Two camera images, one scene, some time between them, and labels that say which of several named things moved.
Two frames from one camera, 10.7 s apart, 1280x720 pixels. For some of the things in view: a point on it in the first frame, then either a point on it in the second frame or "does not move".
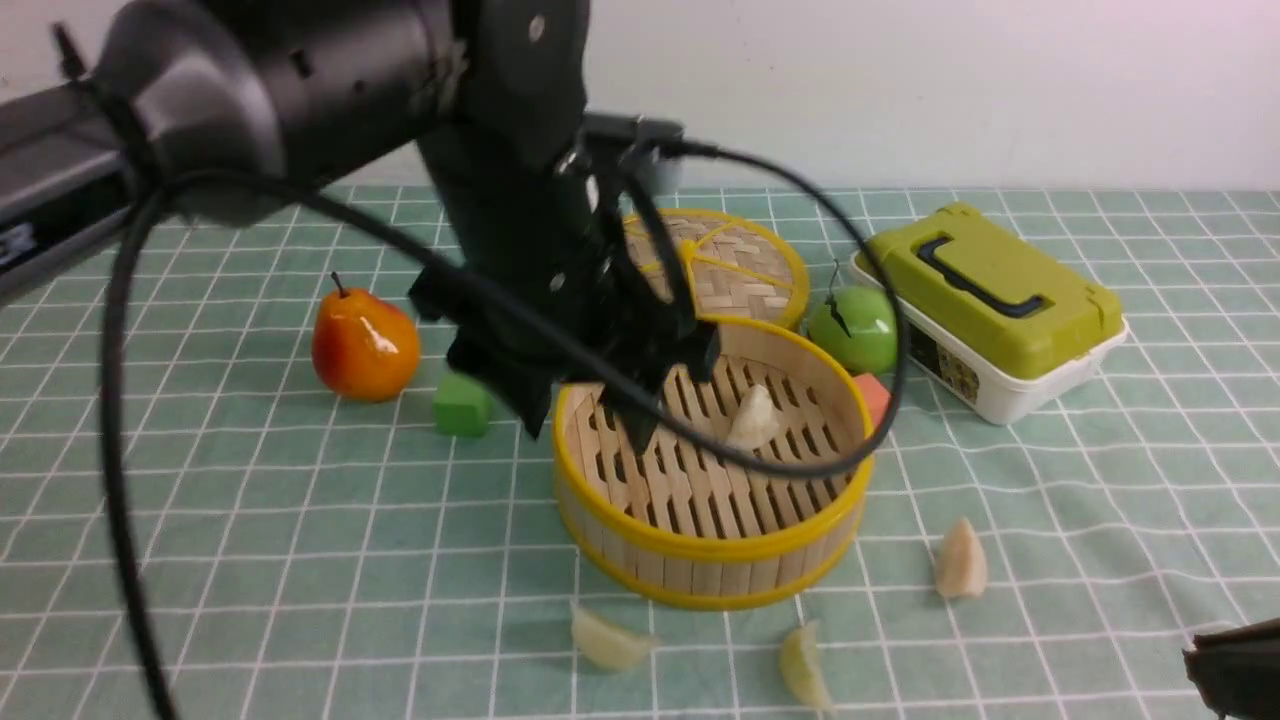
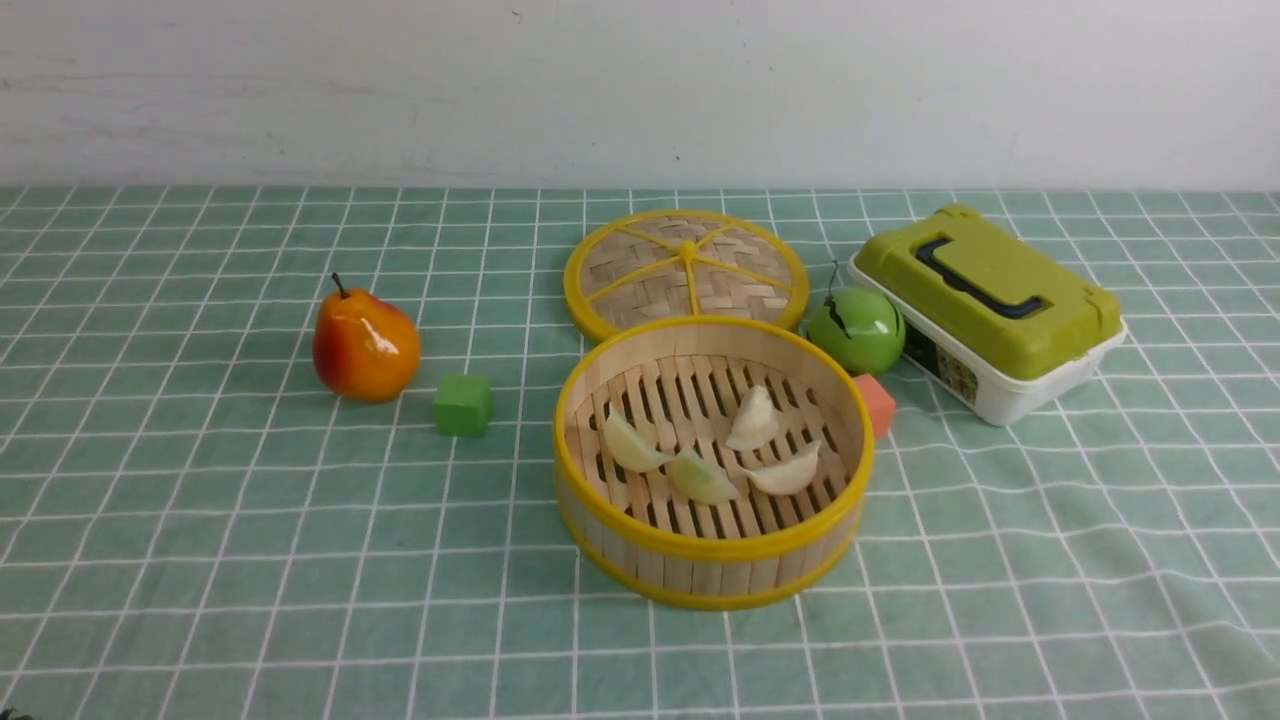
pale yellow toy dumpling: [600, 646] -> [628, 449]
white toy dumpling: [756, 421] does not move
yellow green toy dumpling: [801, 669] -> [700, 481]
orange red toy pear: [364, 349] does not move
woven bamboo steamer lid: [726, 265] does not move
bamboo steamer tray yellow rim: [678, 526] does not move
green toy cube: [462, 407] does not move
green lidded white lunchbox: [999, 323] does not move
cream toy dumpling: [961, 570] -> [786, 476]
